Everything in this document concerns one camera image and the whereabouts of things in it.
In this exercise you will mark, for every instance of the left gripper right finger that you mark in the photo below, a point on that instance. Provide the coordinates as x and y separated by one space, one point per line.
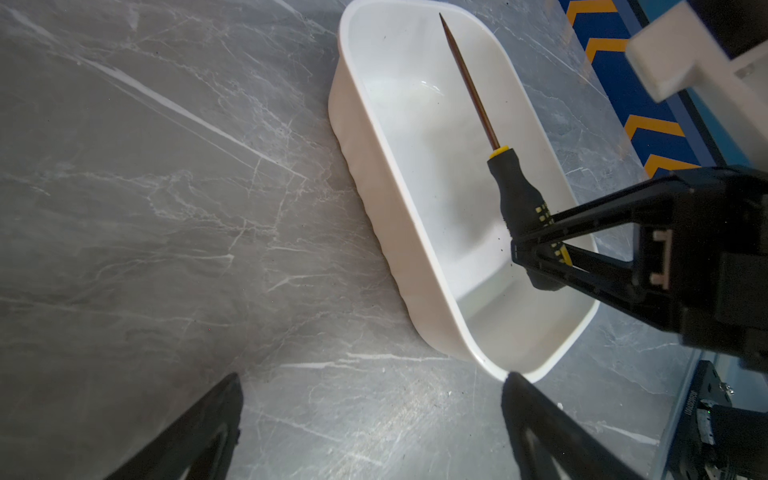
547 443

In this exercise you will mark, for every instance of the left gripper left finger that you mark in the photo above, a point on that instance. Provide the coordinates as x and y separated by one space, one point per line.
199 444

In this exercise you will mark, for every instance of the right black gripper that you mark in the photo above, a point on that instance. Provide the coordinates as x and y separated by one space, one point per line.
712 286

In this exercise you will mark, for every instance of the black yellow screwdriver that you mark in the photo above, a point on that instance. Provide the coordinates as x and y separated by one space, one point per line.
522 205

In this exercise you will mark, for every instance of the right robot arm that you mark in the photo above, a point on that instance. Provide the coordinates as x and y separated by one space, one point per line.
712 439

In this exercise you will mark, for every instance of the white plastic bin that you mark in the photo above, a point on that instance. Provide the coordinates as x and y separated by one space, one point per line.
418 156

